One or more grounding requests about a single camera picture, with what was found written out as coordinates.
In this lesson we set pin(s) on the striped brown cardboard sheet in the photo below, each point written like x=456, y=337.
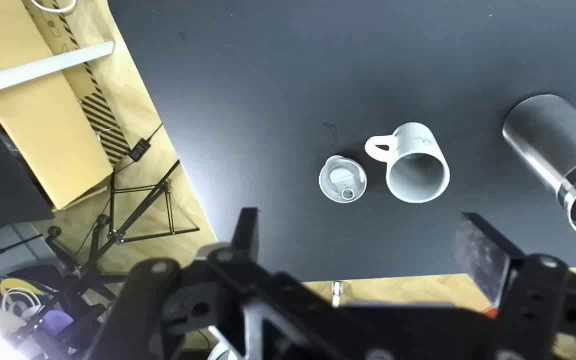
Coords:
x=161, y=180

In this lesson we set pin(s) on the clear round lid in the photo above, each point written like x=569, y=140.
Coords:
x=342, y=180

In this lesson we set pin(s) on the black folding tripod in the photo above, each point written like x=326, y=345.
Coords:
x=118, y=231

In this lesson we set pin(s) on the tall silver metal cup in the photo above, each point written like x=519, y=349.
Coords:
x=555, y=140

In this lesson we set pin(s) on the white ceramic mug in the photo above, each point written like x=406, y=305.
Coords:
x=413, y=142

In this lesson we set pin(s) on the large brown cardboard box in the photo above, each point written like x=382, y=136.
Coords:
x=35, y=136

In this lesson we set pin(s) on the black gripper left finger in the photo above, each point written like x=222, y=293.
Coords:
x=246, y=232

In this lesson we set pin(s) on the white metal bar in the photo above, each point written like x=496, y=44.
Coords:
x=35, y=68

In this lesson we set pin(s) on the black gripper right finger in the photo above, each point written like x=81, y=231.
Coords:
x=484, y=261

